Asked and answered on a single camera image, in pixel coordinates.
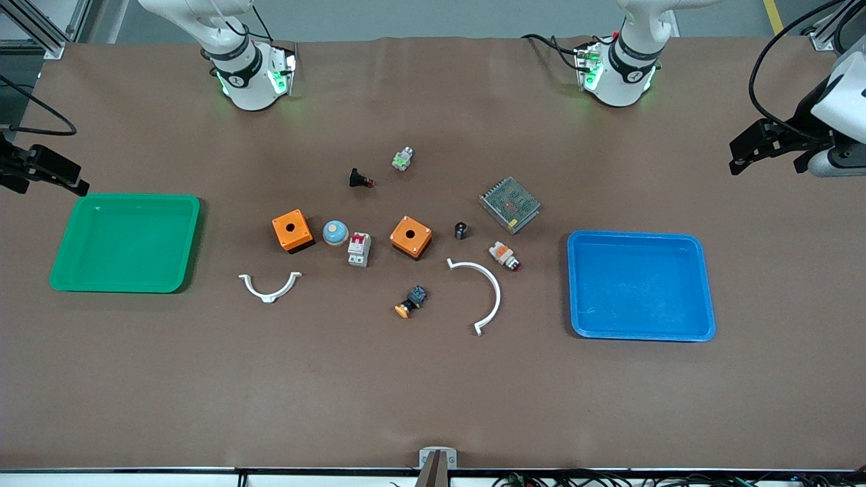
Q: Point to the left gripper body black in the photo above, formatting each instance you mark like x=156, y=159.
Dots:
x=803, y=117

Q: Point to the black cylindrical capacitor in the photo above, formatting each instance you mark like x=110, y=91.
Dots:
x=461, y=230

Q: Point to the white red circuit breaker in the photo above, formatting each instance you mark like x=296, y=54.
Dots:
x=359, y=249

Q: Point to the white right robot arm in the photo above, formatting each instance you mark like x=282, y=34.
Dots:
x=250, y=84

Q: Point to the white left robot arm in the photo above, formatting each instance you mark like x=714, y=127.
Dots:
x=626, y=84

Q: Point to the green plastic tray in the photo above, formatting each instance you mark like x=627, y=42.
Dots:
x=125, y=243

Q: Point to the blue plastic tray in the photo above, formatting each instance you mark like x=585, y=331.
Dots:
x=639, y=284

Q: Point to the metal mesh power supply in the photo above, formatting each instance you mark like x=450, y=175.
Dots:
x=509, y=205

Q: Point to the white orange red indicator light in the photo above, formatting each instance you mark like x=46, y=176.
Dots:
x=503, y=254

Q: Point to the light blue dome button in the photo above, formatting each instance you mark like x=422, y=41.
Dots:
x=335, y=233

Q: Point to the black push-button with yellow cap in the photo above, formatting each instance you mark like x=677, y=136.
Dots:
x=413, y=299

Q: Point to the aluminium frame profile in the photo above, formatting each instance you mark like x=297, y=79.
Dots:
x=829, y=30
x=40, y=30

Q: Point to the orange push-button enclosure box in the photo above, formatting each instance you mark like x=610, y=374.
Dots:
x=292, y=230
x=410, y=237

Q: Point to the small white curved bracket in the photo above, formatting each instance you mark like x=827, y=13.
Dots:
x=269, y=296

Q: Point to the large white curved bracket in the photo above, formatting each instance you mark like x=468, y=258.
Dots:
x=494, y=284

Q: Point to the black switch with red tip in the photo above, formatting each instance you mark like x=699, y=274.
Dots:
x=357, y=178

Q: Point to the white green push-button switch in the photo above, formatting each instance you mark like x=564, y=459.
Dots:
x=402, y=159

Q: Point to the grey metal camera mount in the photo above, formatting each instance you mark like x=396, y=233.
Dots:
x=438, y=460

